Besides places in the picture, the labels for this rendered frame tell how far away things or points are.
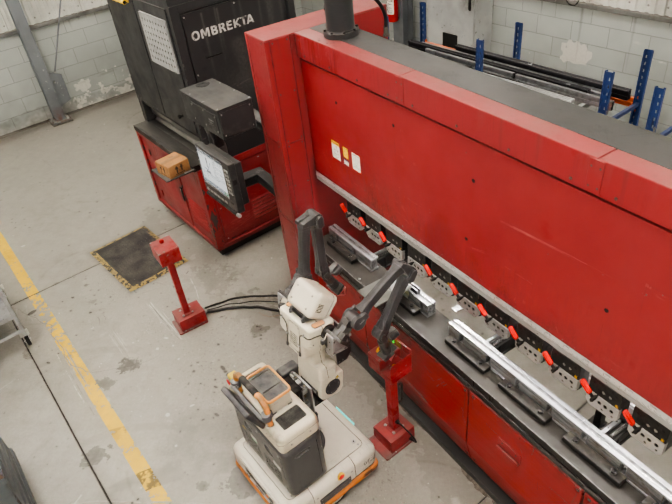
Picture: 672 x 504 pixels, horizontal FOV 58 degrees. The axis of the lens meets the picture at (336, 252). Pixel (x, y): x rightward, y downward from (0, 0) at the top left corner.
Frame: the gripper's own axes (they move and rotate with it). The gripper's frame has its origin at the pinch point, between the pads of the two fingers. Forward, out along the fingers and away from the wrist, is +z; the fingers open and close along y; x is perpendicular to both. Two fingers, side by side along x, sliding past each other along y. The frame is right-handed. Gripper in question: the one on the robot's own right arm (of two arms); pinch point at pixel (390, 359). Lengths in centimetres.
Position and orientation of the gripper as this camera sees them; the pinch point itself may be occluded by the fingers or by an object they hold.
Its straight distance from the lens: 344.4
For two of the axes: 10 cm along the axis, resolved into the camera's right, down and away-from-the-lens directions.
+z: 2.9, 6.5, 7.0
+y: 7.3, -6.2, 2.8
